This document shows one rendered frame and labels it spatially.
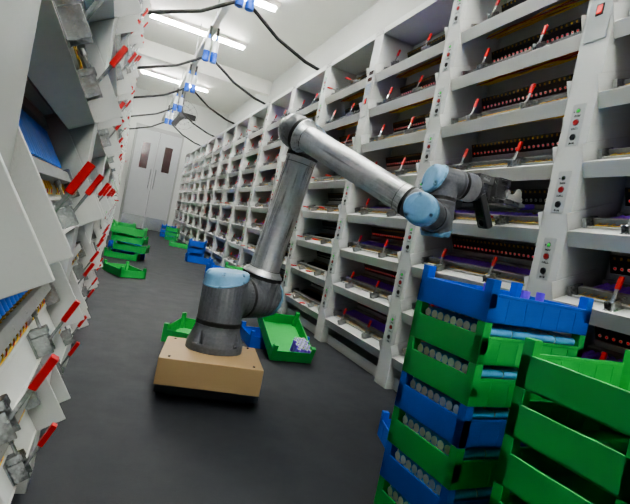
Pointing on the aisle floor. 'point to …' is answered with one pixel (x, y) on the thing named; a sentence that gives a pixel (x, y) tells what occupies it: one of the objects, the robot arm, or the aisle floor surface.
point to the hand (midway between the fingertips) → (518, 207)
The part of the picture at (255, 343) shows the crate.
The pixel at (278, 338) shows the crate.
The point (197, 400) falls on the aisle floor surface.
